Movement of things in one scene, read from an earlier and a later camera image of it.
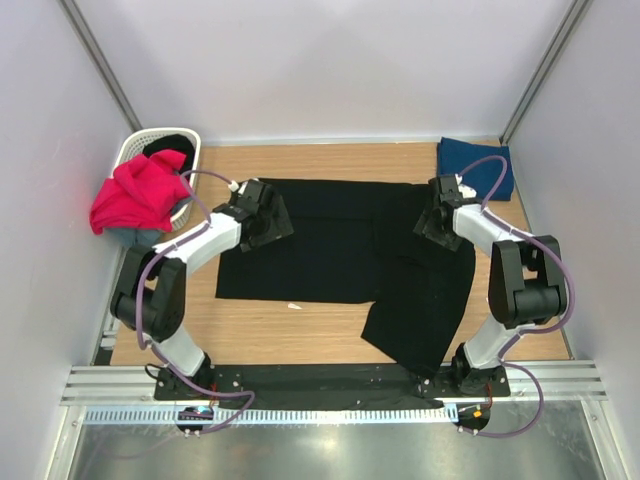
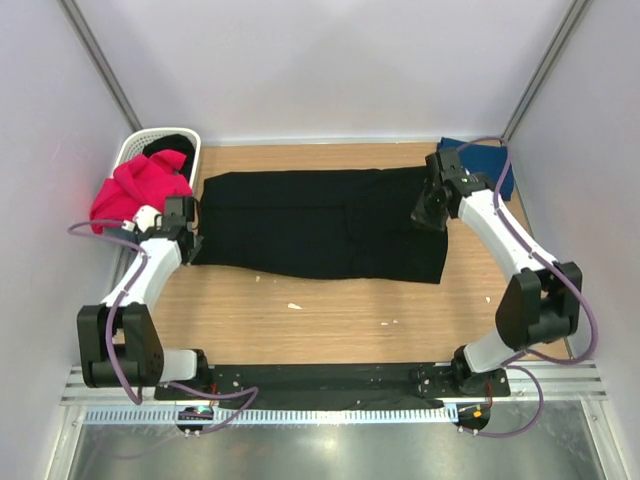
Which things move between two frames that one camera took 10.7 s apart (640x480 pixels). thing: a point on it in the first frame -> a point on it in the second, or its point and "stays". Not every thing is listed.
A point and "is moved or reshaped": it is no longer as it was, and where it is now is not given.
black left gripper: (280, 227) -> (191, 256)
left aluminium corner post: (84, 35) stays
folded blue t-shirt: (454, 155) stays
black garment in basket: (177, 142) stays
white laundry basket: (132, 147) stays
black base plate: (331, 383) stays
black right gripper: (425, 226) -> (420, 216)
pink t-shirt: (141, 193) stays
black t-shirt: (354, 242) is moved or reshaped
